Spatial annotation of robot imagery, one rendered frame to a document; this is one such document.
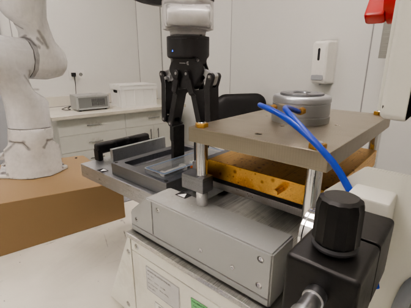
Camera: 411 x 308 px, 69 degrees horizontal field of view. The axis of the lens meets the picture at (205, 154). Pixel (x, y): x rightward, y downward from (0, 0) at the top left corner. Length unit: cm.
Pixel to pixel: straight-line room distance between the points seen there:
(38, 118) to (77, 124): 190
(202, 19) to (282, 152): 25
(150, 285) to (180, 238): 13
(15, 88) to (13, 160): 20
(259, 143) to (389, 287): 17
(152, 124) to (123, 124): 31
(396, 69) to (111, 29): 339
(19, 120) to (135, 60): 275
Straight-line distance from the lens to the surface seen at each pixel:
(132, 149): 70
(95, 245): 83
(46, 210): 85
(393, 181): 27
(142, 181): 56
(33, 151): 98
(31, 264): 82
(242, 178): 39
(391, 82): 25
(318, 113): 42
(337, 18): 218
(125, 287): 60
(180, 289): 46
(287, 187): 36
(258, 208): 57
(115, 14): 359
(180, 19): 48
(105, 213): 90
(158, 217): 44
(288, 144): 32
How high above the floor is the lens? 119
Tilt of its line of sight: 17 degrees down
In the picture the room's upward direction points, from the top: straight up
